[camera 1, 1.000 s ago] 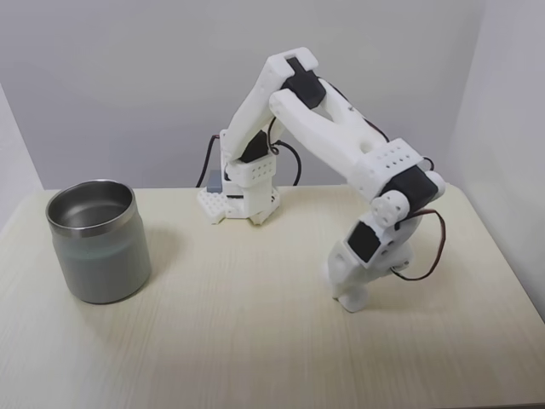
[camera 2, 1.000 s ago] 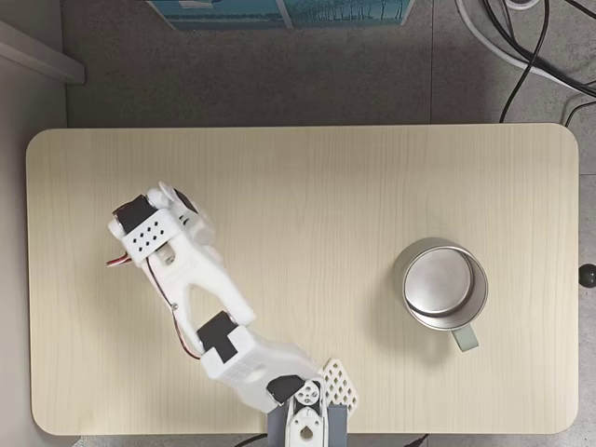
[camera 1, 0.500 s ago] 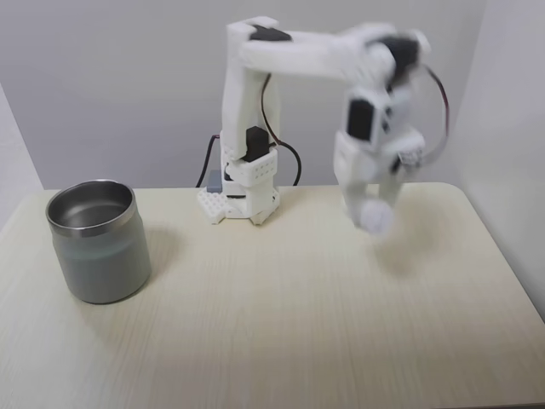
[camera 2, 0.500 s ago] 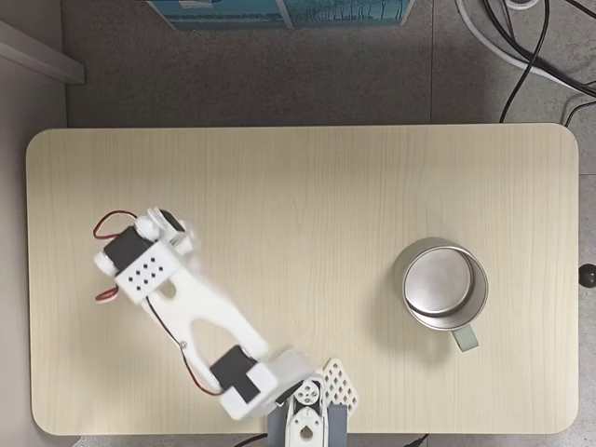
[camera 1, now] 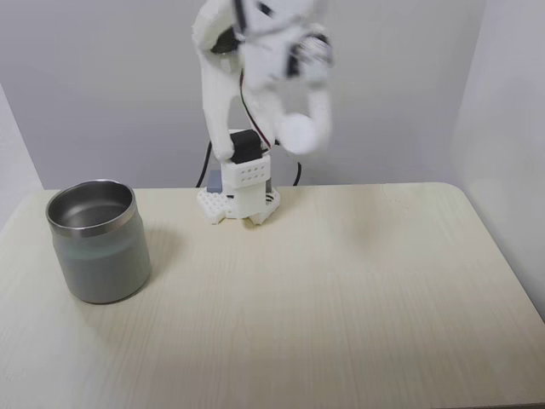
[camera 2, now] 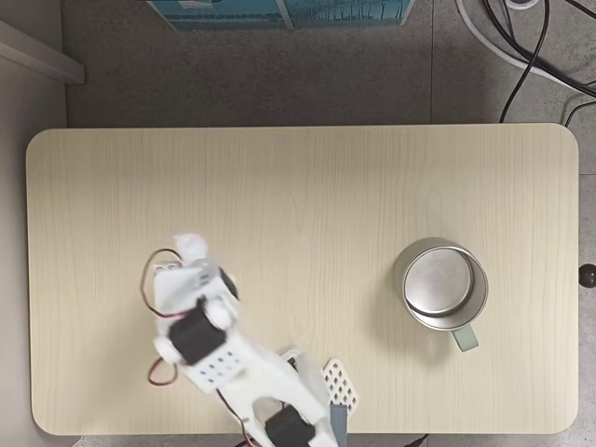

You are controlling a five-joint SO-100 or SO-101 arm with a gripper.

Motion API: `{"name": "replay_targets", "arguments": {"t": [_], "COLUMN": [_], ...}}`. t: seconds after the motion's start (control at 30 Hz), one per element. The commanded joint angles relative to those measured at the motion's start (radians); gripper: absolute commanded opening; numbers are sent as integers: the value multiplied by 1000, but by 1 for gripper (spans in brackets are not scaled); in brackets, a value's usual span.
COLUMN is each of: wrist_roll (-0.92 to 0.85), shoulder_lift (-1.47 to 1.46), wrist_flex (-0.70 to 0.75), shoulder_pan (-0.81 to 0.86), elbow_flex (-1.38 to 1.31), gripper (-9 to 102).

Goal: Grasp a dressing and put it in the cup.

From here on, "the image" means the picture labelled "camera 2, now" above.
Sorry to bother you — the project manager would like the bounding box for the white dressing roll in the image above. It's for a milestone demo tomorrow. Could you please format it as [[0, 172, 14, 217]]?
[[171, 232, 210, 269]]

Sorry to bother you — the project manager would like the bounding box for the grey table clamp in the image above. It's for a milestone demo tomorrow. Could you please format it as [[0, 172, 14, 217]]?
[[328, 403, 349, 442]]

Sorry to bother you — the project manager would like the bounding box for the blue printed box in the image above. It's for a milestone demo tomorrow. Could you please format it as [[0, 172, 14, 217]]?
[[145, 0, 286, 31], [280, 0, 416, 29]]

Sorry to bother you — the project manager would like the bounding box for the red black servo cable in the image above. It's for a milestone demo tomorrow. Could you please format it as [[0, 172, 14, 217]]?
[[140, 249, 188, 323], [147, 357, 182, 387]]

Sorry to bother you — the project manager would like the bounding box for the metal cup green handle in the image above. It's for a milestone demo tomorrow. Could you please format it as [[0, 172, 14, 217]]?
[[392, 237, 491, 354]]

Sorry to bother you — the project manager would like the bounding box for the white hose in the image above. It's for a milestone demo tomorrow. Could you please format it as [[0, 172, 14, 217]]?
[[454, 0, 596, 93]]

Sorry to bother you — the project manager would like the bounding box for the black floor cable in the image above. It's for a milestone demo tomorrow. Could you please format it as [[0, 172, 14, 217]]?
[[564, 101, 596, 128], [499, 0, 549, 125], [481, 0, 596, 98]]

